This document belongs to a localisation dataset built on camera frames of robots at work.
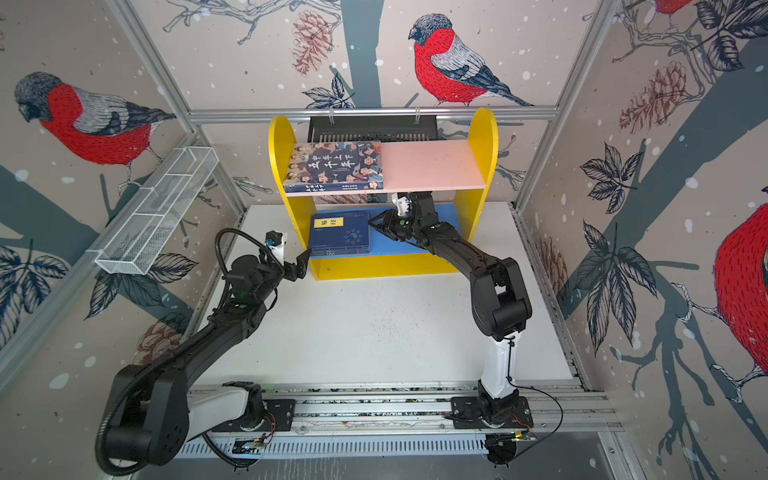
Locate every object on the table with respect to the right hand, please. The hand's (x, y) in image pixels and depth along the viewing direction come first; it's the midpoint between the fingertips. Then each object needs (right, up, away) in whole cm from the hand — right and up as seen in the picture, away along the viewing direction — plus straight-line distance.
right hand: (371, 227), depth 88 cm
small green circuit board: (-29, -53, -18) cm, 63 cm away
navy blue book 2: (-9, -7, -1) cm, 12 cm away
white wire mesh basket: (-57, +7, -7) cm, 58 cm away
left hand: (-21, -5, -7) cm, 23 cm away
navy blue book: (-7, -1, +2) cm, 7 cm away
